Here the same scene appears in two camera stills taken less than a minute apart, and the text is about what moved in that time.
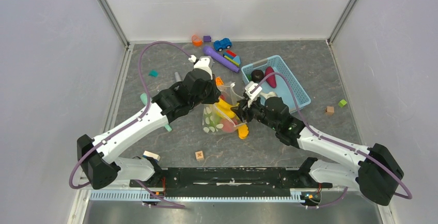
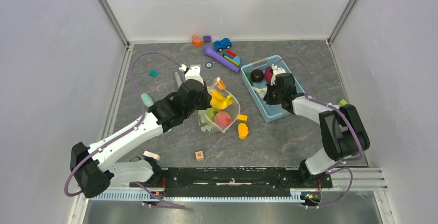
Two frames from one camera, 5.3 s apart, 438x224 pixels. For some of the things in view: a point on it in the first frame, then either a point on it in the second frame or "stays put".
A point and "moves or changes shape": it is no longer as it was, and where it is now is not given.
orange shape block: [197, 42] stays put
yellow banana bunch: [225, 109] moves or changes shape
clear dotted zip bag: [219, 117] moves or changes shape
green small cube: [342, 102] stays put
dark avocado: [257, 76] stays put
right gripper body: [256, 111] to [273, 95]
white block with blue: [147, 154] stays put
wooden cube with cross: [199, 155] stays put
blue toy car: [224, 43] stays put
